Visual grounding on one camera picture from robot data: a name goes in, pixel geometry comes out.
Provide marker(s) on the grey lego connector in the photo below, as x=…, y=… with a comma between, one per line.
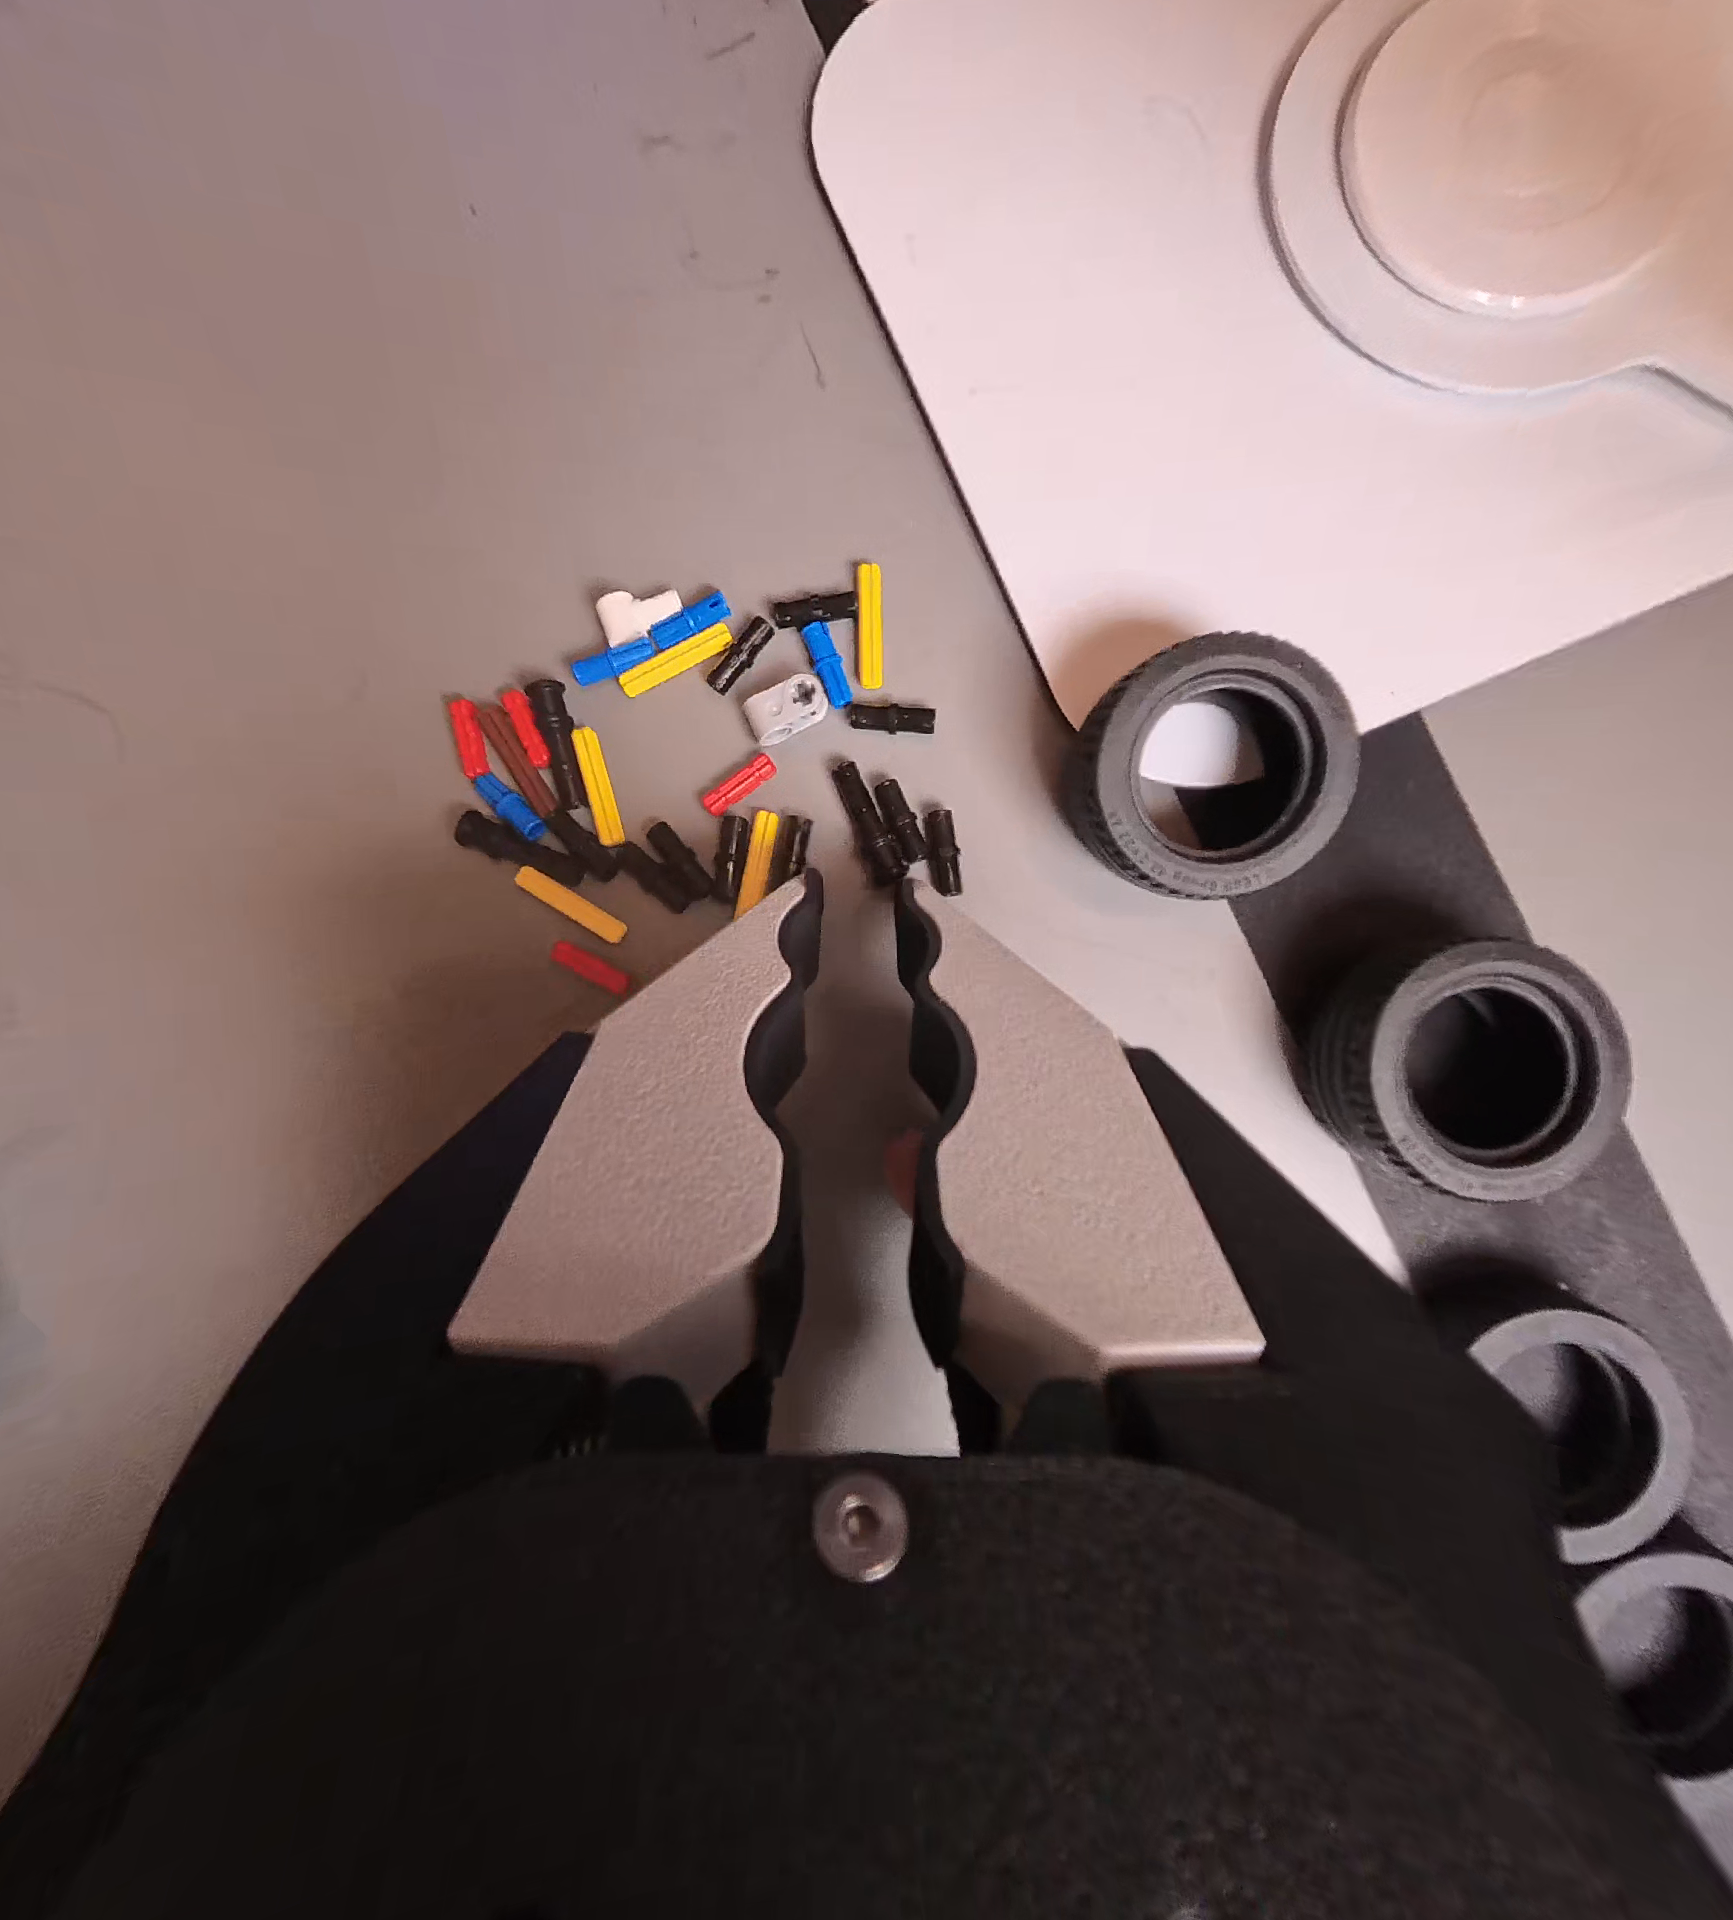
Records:
x=783, y=708

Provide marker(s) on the white lego connector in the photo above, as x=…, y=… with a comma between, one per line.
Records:
x=627, y=614

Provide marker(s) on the white book stand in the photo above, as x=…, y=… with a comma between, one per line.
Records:
x=1107, y=375

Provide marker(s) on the pile of small lego pins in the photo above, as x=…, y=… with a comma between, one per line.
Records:
x=596, y=780

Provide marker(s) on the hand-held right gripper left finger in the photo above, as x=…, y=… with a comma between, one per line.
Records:
x=627, y=1171

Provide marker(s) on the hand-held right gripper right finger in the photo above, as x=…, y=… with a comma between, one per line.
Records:
x=1091, y=1184

